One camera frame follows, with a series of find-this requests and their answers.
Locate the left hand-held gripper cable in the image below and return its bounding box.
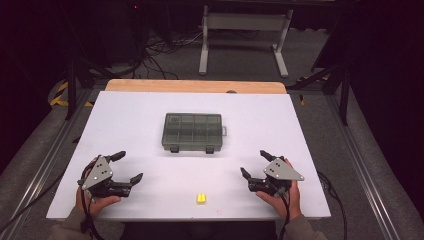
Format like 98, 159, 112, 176
78, 163, 105, 240

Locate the yellow and black floor tape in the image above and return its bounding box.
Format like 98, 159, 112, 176
49, 81, 94, 108

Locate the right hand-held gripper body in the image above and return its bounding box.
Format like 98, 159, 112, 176
247, 155, 305, 198

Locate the grey plastic compartment box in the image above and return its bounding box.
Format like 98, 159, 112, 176
161, 112, 228, 154

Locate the black metal stand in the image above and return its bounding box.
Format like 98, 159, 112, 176
64, 56, 114, 121
286, 63, 350, 127

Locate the bundle of black floor cables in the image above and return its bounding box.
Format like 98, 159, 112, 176
131, 29, 205, 80

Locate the hand-held gripper cable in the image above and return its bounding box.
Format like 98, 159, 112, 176
278, 193, 292, 240
78, 163, 105, 240

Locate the right hand-held gripper cable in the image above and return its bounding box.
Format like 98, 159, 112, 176
278, 193, 292, 240

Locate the white board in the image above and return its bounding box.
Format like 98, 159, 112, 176
46, 91, 332, 222

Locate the person's left hand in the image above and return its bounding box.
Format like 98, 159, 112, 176
75, 155, 122, 218

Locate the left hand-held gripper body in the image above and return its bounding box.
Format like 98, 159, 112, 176
77, 153, 134, 201

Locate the black floor cable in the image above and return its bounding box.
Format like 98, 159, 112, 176
316, 170, 348, 240
0, 168, 68, 234

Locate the aluminium floor rail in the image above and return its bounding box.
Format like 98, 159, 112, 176
0, 88, 101, 240
324, 94, 401, 240

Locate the person's right hand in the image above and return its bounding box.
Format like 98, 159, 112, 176
255, 158, 305, 222

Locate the white metal stand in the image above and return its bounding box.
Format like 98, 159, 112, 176
198, 4, 294, 78

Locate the wooden table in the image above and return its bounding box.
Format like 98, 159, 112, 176
104, 78, 288, 95

